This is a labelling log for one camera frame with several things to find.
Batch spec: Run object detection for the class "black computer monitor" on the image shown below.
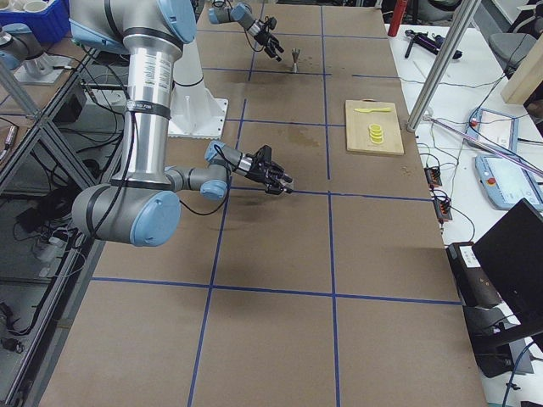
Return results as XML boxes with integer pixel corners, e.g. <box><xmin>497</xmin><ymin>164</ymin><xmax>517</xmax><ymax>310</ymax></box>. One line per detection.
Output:
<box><xmin>473</xmin><ymin>198</ymin><xmax>542</xmax><ymax>322</ymax></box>

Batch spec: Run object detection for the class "black terminal block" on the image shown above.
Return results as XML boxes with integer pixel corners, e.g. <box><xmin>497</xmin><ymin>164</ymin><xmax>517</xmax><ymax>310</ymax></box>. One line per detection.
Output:
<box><xmin>424</xmin><ymin>166</ymin><xmax>442</xmax><ymax>188</ymax></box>
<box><xmin>433</xmin><ymin>196</ymin><xmax>452</xmax><ymax>224</ymax></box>

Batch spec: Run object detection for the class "grey office chair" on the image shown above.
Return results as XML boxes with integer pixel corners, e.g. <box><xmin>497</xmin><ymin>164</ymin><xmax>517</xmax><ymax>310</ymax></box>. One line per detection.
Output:
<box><xmin>489</xmin><ymin>1</ymin><xmax>542</xmax><ymax>75</ymax></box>

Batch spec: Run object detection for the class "black monitor stand base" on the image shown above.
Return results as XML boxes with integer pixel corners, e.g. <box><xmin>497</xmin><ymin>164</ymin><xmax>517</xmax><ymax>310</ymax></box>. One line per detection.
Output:
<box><xmin>462</xmin><ymin>306</ymin><xmax>542</xmax><ymax>378</ymax></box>

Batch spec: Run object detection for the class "yellow plastic knife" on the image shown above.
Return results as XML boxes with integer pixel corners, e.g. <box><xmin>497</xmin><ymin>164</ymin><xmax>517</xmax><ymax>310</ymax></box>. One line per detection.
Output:
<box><xmin>354</xmin><ymin>107</ymin><xmax>392</xmax><ymax>114</ymax></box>

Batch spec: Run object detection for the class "blue teach pendant far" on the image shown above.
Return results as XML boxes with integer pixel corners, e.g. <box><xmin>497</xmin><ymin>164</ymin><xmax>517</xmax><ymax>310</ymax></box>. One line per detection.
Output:
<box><xmin>466</xmin><ymin>108</ymin><xmax>519</xmax><ymax>153</ymax></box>

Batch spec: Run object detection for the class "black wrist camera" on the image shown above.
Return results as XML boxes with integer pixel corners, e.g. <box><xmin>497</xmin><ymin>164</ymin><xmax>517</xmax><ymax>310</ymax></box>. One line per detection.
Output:
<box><xmin>253</xmin><ymin>145</ymin><xmax>272</xmax><ymax>169</ymax></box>
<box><xmin>259</xmin><ymin>16</ymin><xmax>277</xmax><ymax>31</ymax></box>

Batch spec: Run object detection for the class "steel jigger cup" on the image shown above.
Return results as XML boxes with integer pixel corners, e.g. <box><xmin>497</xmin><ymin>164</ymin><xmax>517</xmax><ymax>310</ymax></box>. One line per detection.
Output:
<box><xmin>291</xmin><ymin>48</ymin><xmax>300</xmax><ymax>73</ymax></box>

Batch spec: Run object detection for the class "blue plastic bin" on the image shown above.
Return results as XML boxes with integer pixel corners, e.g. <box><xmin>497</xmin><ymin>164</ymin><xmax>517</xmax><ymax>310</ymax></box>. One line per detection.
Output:
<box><xmin>1</xmin><ymin>1</ymin><xmax>70</xmax><ymax>43</ymax></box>

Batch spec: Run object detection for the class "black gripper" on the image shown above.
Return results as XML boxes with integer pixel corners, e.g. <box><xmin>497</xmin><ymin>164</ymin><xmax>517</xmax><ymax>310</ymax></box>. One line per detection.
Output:
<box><xmin>244</xmin><ymin>154</ymin><xmax>294</xmax><ymax>195</ymax></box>
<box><xmin>254</xmin><ymin>30</ymin><xmax>283</xmax><ymax>62</ymax></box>

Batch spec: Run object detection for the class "black power adapter box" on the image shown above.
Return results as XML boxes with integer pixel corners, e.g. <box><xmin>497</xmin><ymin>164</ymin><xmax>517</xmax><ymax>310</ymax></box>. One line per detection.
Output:
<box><xmin>446</xmin><ymin>242</ymin><xmax>501</xmax><ymax>309</ymax></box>

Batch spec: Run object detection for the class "aluminium frame post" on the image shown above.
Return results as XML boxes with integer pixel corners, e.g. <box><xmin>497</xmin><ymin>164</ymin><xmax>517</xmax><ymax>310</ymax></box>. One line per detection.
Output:
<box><xmin>406</xmin><ymin>0</ymin><xmax>481</xmax><ymax>132</ymax></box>

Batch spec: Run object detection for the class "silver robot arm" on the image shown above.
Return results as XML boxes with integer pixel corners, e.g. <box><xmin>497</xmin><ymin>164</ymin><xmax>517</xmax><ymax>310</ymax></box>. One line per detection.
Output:
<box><xmin>208</xmin><ymin>1</ymin><xmax>284</xmax><ymax>62</ymax></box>
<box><xmin>70</xmin><ymin>1</ymin><xmax>292</xmax><ymax>247</ymax></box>

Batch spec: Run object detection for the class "black terminal block near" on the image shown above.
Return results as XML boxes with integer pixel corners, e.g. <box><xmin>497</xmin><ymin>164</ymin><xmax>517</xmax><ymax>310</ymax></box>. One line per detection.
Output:
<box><xmin>433</xmin><ymin>196</ymin><xmax>452</xmax><ymax>224</ymax></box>

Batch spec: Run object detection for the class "black terminal block far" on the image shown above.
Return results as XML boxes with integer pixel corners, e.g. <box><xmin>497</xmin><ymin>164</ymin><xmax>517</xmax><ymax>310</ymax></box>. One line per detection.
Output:
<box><xmin>424</xmin><ymin>166</ymin><xmax>442</xmax><ymax>188</ymax></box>

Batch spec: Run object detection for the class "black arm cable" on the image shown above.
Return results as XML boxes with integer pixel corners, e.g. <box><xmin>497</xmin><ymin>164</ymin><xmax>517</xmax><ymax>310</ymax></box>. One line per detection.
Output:
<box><xmin>177</xmin><ymin>143</ymin><xmax>238</xmax><ymax>216</ymax></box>
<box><xmin>244</xmin><ymin>25</ymin><xmax>266</xmax><ymax>54</ymax></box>

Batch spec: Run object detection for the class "bamboo cutting board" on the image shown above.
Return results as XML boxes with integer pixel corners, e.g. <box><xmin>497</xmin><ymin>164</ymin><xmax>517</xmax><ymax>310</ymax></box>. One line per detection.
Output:
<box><xmin>344</xmin><ymin>100</ymin><xmax>405</xmax><ymax>155</ymax></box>

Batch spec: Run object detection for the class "black tripod stand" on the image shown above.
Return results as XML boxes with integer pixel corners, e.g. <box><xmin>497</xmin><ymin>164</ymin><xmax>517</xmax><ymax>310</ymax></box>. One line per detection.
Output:
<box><xmin>404</xmin><ymin>30</ymin><xmax>445</xmax><ymax>59</ymax></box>

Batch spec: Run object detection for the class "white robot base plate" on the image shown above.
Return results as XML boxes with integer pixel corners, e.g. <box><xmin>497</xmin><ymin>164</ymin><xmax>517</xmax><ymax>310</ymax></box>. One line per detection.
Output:
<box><xmin>168</xmin><ymin>41</ymin><xmax>229</xmax><ymax>139</ymax></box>

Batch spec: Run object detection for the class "blue teach pendant near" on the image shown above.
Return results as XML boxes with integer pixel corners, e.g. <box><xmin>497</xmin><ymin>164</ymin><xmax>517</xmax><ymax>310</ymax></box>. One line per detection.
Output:
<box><xmin>474</xmin><ymin>155</ymin><xmax>542</xmax><ymax>211</ymax></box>

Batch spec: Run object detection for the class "blue teach pendant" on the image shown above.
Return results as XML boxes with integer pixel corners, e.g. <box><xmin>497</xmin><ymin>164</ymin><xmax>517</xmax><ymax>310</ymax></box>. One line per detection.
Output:
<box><xmin>466</xmin><ymin>108</ymin><xmax>519</xmax><ymax>153</ymax></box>
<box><xmin>474</xmin><ymin>155</ymin><xmax>542</xmax><ymax>211</ymax></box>

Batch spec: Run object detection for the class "clear glass measuring cup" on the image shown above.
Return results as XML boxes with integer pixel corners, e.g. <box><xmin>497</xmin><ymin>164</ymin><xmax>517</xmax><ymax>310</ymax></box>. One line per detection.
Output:
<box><xmin>281</xmin><ymin>181</ymin><xmax>294</xmax><ymax>194</ymax></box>

